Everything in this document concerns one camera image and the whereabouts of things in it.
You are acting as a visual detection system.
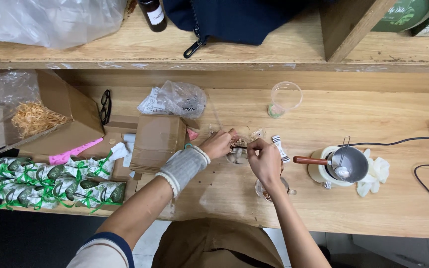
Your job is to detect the white wax chunks pile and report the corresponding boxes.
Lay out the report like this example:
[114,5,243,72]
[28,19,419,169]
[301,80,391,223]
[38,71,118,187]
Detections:
[356,148,390,198]

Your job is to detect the crumpled white paper scrap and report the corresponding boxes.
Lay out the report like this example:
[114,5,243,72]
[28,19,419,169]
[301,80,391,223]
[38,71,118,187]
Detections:
[109,133,137,168]

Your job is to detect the white printed paper leaflet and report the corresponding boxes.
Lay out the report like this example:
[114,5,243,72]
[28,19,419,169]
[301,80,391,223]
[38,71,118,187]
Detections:
[137,87,170,115]

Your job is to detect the clear plastic wrap in box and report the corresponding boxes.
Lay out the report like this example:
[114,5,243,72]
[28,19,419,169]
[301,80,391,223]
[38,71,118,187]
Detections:
[0,70,40,112]

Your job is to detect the group of green ribboned packets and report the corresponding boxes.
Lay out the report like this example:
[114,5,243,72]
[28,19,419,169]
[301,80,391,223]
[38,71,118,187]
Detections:
[0,150,127,215]

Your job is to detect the black eyeglasses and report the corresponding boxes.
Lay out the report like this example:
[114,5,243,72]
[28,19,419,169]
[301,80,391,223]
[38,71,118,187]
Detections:
[99,89,112,126]

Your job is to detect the striped white ribbon strip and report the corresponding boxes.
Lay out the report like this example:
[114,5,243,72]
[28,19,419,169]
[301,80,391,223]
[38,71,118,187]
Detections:
[272,135,291,164]

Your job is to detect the cream electric warmer base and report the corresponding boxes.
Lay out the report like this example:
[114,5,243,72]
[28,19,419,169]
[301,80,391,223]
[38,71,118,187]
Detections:
[308,146,354,187]

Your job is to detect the steel melting pot wooden handle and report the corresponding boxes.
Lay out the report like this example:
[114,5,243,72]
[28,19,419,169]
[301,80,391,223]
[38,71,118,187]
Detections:
[293,145,369,184]

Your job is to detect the clear glass cup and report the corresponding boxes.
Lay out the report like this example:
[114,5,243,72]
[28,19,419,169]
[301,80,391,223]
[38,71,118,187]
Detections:
[255,176,297,203]

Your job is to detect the crumpled clear plastic bag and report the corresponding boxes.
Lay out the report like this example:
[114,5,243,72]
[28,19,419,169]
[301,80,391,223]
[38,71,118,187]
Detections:
[159,80,208,119]

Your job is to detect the person's brown apron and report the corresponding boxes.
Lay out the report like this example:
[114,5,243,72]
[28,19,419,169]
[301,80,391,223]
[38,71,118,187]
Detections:
[151,218,285,268]

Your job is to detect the small clear glass jar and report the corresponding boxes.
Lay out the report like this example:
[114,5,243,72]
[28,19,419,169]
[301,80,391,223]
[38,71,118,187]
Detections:
[225,136,251,166]

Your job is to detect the wooden shelf divider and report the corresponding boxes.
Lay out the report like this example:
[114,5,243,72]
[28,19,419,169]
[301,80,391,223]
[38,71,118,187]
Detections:
[319,0,397,63]

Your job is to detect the large white plastic bag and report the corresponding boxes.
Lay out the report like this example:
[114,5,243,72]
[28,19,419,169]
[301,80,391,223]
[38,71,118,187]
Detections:
[0,0,128,50]

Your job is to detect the black power cable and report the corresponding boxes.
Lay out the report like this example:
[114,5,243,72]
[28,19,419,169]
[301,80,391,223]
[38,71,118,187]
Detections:
[337,134,429,207]

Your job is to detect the navy blue zipped jacket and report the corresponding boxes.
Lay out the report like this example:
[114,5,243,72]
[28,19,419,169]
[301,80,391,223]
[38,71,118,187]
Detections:
[162,0,312,59]

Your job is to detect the empty clear plastic cup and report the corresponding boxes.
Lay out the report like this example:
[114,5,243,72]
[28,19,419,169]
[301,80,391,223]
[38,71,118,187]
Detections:
[267,81,303,119]

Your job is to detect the open cardboard box with straw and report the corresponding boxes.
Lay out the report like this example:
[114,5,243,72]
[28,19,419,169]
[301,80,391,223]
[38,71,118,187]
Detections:
[0,69,106,159]

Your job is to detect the pink silicone mould strip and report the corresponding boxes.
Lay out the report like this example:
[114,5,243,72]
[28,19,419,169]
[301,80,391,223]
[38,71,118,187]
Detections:
[48,137,104,165]

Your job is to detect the small brown cardboard box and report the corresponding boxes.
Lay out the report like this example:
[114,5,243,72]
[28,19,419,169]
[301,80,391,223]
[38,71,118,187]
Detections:
[130,114,200,175]

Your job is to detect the person's left hand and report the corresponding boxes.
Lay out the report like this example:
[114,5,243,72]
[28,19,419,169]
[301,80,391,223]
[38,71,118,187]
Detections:
[199,128,238,161]

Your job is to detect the dark brown glass bottle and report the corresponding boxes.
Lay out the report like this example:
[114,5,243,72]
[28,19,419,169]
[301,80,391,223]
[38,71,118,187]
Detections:
[137,0,168,33]

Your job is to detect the grey knitted wrist warmer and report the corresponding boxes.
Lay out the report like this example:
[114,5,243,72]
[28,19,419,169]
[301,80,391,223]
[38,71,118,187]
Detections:
[155,145,211,198]

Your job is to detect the green printed round box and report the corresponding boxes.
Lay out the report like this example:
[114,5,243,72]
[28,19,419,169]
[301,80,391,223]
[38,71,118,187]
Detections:
[371,0,429,33]

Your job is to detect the person's right hand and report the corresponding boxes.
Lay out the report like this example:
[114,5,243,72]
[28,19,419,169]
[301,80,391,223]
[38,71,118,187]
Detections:
[246,138,284,184]

